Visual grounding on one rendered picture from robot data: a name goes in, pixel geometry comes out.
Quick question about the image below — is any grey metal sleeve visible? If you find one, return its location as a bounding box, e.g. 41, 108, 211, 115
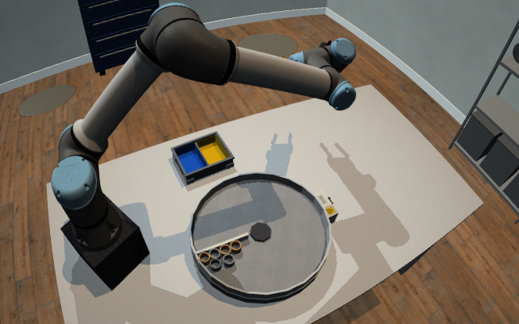
210, 258, 222, 272
223, 254, 234, 268
209, 249, 221, 260

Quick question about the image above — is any bronze bushing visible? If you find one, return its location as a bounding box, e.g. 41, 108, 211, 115
219, 245, 231, 257
199, 252, 211, 265
230, 241, 242, 254

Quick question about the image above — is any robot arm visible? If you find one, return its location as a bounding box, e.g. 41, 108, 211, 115
51, 2, 356, 252

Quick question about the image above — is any grey round turntable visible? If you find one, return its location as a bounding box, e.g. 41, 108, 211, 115
189, 172, 338, 304

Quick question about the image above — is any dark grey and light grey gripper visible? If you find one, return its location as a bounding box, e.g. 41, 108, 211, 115
319, 40, 331, 48

